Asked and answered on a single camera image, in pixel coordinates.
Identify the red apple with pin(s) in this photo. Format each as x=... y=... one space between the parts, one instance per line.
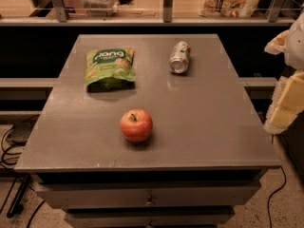
x=136 y=125

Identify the green snack bag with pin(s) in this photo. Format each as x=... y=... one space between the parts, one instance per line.
x=109 y=68

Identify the silver soda can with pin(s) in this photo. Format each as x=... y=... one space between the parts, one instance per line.
x=180 y=57

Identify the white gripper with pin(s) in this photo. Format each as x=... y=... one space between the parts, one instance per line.
x=295 y=46

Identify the clear plastic container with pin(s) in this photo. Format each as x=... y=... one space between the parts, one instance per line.
x=102 y=8

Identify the grey drawer cabinet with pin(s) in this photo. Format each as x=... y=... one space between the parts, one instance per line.
x=205 y=155

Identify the printed snack bag on shelf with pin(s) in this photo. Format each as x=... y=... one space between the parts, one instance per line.
x=228 y=8

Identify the metal drawer knob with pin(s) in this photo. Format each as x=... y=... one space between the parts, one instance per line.
x=149 y=201

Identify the grey shelf rail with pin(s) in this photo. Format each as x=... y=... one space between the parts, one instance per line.
x=142 y=22

